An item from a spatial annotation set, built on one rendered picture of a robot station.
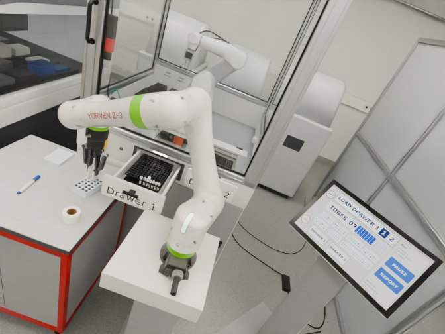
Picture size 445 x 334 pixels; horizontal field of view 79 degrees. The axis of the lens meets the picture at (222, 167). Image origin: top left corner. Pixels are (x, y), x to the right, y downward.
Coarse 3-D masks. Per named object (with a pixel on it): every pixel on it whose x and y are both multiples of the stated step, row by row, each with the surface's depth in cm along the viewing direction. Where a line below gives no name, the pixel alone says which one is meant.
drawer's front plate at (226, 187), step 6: (186, 174) 147; (192, 174) 147; (186, 180) 149; (192, 180) 148; (222, 180) 147; (192, 186) 150; (222, 186) 147; (228, 186) 147; (234, 186) 146; (222, 192) 149; (228, 192) 148; (234, 192) 148; (228, 198) 150
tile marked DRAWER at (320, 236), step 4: (312, 228) 125; (316, 228) 125; (308, 232) 125; (312, 232) 124; (316, 232) 124; (320, 232) 123; (312, 236) 124; (316, 236) 123; (320, 236) 122; (324, 236) 122; (316, 240) 122; (320, 240) 122; (324, 240) 121; (328, 240) 120; (324, 244) 120
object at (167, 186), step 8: (136, 152) 147; (144, 152) 151; (128, 160) 138; (136, 160) 149; (168, 160) 151; (128, 168) 140; (176, 168) 153; (120, 176) 132; (168, 176) 149; (176, 176) 145; (168, 184) 134; (160, 192) 136; (168, 192) 137
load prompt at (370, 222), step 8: (336, 200) 127; (344, 200) 125; (344, 208) 124; (352, 208) 123; (360, 208) 122; (360, 216) 120; (368, 216) 119; (368, 224) 118; (376, 224) 117; (376, 232) 115; (384, 232) 114; (392, 232) 113; (384, 240) 113; (392, 240) 112
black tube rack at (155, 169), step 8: (144, 160) 142; (152, 160) 145; (160, 160) 148; (136, 168) 134; (144, 168) 137; (152, 168) 139; (160, 168) 142; (168, 168) 144; (128, 176) 131; (144, 176) 131; (152, 176) 134; (160, 176) 136; (136, 184) 130; (160, 184) 131
